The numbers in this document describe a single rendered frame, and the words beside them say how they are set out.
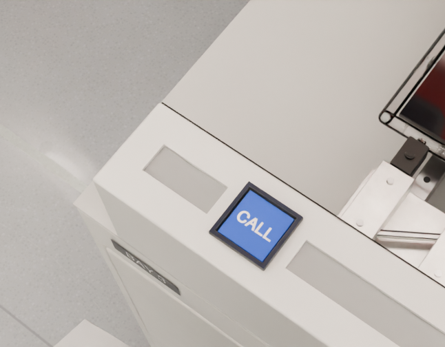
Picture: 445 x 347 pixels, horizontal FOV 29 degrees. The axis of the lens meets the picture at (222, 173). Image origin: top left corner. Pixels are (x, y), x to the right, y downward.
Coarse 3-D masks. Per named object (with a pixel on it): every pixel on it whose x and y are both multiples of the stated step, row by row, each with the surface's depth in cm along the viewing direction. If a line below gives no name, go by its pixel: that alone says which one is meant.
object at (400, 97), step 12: (444, 36) 85; (432, 48) 84; (444, 48) 85; (420, 60) 84; (432, 60) 84; (420, 72) 83; (408, 84) 83; (396, 96) 82; (408, 96) 83; (384, 108) 82; (396, 108) 82
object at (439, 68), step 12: (444, 60) 84; (432, 72) 84; (444, 72) 83; (432, 84) 83; (444, 84) 83; (420, 96) 82; (432, 96) 82; (444, 96) 82; (408, 108) 82; (420, 108) 82; (432, 108) 82; (444, 108) 82; (408, 120) 82; (420, 120) 81; (432, 120) 81; (444, 120) 81; (432, 132) 81; (444, 132) 81
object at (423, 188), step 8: (432, 160) 85; (440, 160) 85; (424, 168) 85; (432, 168) 85; (440, 168) 85; (424, 176) 84; (432, 176) 84; (440, 176) 84; (416, 184) 84; (424, 184) 84; (432, 184) 84; (416, 192) 84; (424, 192) 84; (432, 192) 85; (424, 200) 84
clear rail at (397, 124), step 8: (384, 120) 82; (392, 120) 81; (400, 120) 81; (392, 128) 82; (400, 128) 81; (408, 128) 81; (416, 128) 81; (408, 136) 81; (416, 136) 81; (424, 136) 80; (424, 144) 80; (432, 144) 80; (440, 144) 80; (432, 152) 80; (440, 152) 80
